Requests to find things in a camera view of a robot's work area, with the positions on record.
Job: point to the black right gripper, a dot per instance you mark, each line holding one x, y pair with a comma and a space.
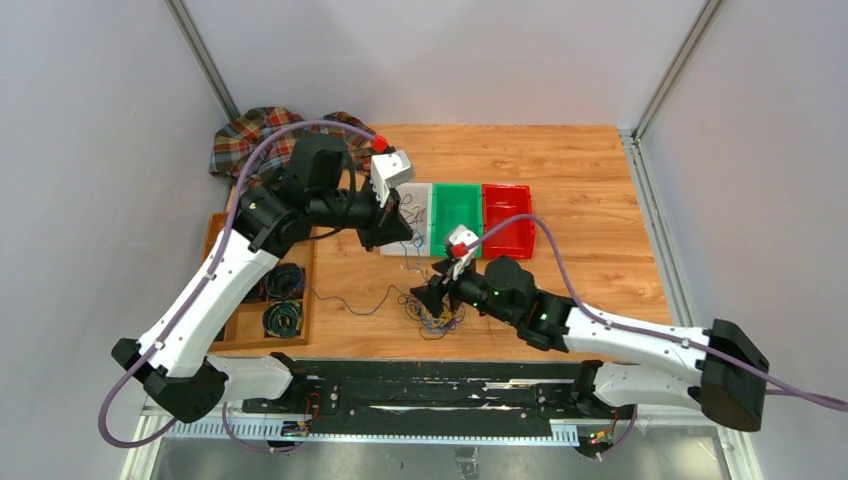
433, 293

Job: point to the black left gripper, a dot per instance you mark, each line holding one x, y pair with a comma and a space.
385, 227

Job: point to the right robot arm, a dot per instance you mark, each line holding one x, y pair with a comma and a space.
717, 370

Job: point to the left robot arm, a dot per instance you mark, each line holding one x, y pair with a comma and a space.
172, 359

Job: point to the white plastic bin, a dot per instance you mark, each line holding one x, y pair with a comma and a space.
415, 207

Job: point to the green plastic bin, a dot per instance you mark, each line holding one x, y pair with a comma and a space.
454, 204

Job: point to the red plastic bin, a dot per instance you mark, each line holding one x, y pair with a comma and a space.
501, 202

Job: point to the plaid cloth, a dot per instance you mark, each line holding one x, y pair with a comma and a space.
263, 139

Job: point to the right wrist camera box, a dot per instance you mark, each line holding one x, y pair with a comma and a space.
460, 245

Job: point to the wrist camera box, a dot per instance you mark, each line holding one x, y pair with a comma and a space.
460, 245
387, 172

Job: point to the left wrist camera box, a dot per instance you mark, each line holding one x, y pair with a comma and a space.
387, 172

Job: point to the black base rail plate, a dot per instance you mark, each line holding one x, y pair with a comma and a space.
434, 399

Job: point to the left aluminium frame post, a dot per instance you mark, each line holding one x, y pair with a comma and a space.
203, 57

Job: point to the aluminium frame post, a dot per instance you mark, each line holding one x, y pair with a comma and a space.
682, 57
203, 57

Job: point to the right aluminium frame post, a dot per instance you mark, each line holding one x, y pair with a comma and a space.
682, 57

